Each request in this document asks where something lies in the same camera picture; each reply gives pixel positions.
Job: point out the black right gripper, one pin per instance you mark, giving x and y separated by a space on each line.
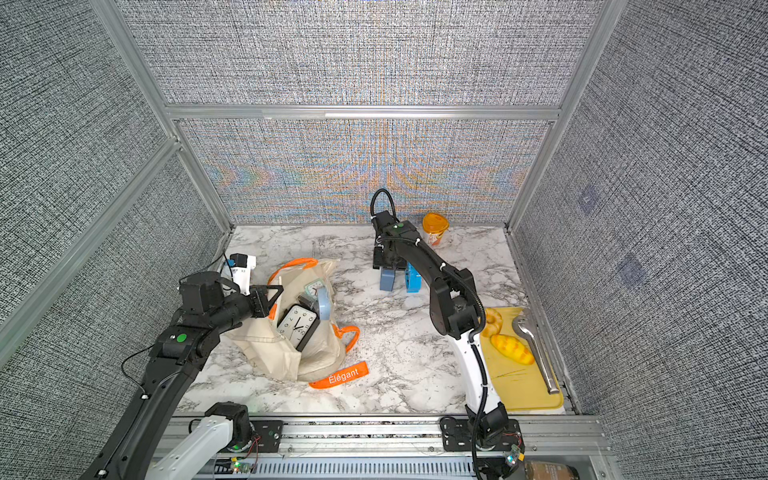
378 262

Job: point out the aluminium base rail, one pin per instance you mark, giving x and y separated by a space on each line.
411 446

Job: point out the blue round whale alarm clock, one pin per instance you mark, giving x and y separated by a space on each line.
413 279

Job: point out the black square alarm clock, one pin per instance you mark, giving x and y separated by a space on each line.
298 325

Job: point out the beige canvas tote bag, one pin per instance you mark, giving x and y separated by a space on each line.
320 363

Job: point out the bundt cake toy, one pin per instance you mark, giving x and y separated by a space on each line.
493 323

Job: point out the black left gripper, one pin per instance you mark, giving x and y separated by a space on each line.
262 303

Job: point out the cup with orange lid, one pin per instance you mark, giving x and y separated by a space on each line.
435 226

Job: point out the white round alarm clock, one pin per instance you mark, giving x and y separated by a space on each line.
324 307

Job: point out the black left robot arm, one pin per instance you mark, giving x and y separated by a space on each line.
175 360

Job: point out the mint green square alarm clock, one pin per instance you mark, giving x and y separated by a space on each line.
314 289

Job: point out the yellow bread loaf toy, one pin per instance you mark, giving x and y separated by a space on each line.
513 348

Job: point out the yellow cutting board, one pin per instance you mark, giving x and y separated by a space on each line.
521 388

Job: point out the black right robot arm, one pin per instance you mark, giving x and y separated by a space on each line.
456 311

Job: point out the blue-grey rectangular alarm clock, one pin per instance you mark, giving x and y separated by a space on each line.
387 279

